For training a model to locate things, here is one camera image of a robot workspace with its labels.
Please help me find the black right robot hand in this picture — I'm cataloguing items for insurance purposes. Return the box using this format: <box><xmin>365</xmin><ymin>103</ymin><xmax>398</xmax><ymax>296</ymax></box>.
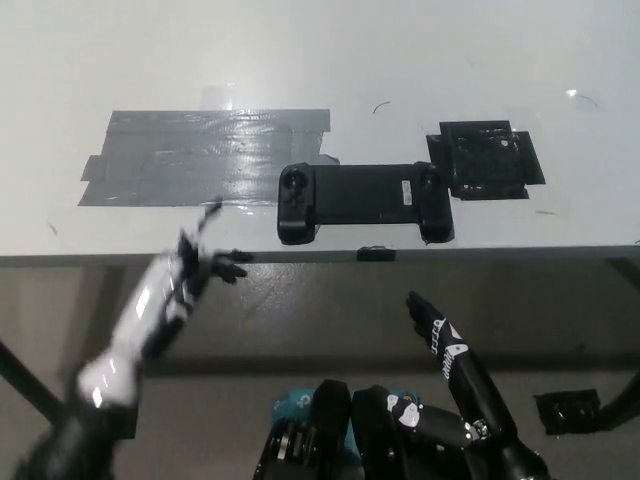
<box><xmin>387</xmin><ymin>291</ymin><xmax>519</xmax><ymax>444</ymax></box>

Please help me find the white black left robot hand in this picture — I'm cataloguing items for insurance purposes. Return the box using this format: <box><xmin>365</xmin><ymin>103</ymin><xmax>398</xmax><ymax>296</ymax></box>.
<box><xmin>74</xmin><ymin>194</ymin><xmax>254</xmax><ymax>412</ymax></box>

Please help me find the black mobile game controller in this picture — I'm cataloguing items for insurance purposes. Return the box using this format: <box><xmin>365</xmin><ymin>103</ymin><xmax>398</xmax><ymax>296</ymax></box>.
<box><xmin>277</xmin><ymin>161</ymin><xmax>456</xmax><ymax>247</ymax></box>

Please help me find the black teal robot torso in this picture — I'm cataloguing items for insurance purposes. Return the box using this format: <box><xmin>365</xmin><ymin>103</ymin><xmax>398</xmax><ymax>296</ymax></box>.
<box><xmin>253</xmin><ymin>378</ymin><xmax>474</xmax><ymax>480</ymax></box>

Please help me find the black tape square patch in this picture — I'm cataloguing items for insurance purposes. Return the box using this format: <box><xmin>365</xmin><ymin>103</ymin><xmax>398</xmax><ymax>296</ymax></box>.
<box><xmin>425</xmin><ymin>119</ymin><xmax>548</xmax><ymax>202</ymax></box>

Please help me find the grey duct tape patch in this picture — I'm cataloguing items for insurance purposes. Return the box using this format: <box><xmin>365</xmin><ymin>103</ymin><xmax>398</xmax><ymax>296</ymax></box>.
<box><xmin>76</xmin><ymin>106</ymin><xmax>342</xmax><ymax>209</ymax></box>

